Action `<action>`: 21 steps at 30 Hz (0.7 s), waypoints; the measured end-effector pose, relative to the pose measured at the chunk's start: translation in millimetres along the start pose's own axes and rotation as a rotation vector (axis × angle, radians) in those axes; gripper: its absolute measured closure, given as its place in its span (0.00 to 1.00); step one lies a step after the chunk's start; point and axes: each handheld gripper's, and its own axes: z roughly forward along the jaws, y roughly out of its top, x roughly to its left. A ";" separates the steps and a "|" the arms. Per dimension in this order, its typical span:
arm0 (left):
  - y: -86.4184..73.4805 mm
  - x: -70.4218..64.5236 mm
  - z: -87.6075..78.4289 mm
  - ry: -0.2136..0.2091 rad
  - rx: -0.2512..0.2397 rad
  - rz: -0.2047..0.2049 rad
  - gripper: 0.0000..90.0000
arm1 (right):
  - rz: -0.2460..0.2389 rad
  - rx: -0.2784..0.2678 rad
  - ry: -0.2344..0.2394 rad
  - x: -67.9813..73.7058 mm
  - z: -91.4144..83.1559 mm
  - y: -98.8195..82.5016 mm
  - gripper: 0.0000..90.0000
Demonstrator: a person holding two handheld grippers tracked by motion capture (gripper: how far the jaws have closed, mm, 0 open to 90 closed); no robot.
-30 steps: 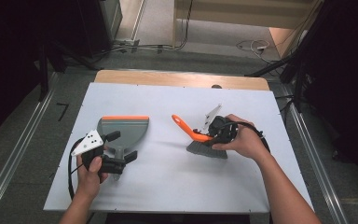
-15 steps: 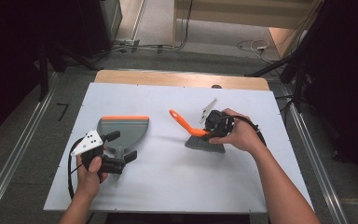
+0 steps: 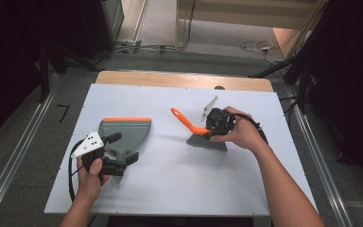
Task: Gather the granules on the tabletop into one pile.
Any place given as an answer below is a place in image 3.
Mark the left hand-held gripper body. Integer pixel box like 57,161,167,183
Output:
70,131,128,177

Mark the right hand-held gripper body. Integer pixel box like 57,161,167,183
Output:
200,95,235,136

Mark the grey dustpan with orange edge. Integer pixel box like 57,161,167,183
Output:
97,117,152,184

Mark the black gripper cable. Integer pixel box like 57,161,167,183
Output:
68,140,86,202
221,113,269,146

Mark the white floor cable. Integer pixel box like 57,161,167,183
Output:
239,40,276,59

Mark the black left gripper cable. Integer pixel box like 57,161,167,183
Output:
68,140,86,202

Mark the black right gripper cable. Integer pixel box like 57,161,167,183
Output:
221,113,269,146

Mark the wooden board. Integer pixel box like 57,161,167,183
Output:
271,26,301,60

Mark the orange brush with grey bristles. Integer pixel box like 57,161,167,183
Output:
170,107,229,152

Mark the beige shelf unit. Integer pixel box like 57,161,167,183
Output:
175,0,327,48

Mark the metal floor rail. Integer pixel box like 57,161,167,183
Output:
283,84,355,227
0,72,61,227

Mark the wooden table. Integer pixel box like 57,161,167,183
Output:
95,70,274,93

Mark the person's left hand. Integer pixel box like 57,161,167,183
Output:
76,155,111,198

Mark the person's right hand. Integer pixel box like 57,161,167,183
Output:
210,106,268,152

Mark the white table cover board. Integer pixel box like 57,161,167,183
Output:
43,83,318,218

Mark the dark cabinet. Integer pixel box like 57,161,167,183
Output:
77,0,125,59

